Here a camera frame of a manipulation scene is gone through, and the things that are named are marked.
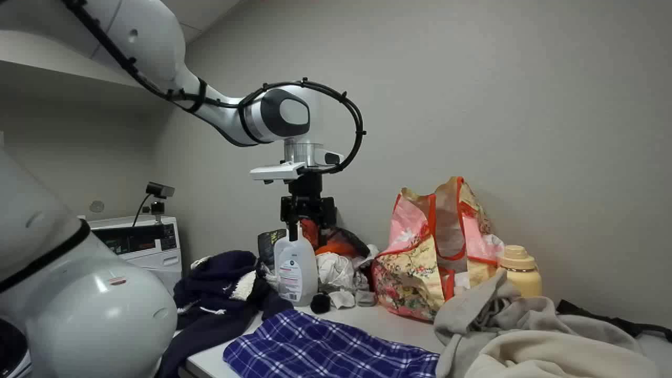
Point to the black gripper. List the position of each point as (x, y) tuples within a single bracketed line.
[(305, 201)]

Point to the blue checked garment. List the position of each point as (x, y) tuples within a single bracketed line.
[(300, 346)]

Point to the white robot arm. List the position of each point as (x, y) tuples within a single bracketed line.
[(82, 310)]

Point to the navy blue garment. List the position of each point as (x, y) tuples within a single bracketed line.
[(218, 302)]

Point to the beige grey garment pile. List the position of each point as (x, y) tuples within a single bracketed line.
[(495, 332)]

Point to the white detergent jug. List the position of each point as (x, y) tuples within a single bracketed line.
[(295, 267)]

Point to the white crumpled cloth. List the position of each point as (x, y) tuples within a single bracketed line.
[(346, 281)]

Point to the black sock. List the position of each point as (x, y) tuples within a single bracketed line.
[(321, 304)]

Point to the floral pink tote bag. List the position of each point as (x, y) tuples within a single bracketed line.
[(440, 244)]

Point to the black webcam on stand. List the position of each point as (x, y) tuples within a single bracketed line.
[(154, 189)]

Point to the white washing machine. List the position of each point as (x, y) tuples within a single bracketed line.
[(151, 243)]

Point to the yellow plastic bottle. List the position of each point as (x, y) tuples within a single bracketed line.
[(521, 271)]

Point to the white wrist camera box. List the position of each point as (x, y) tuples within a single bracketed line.
[(288, 172)]

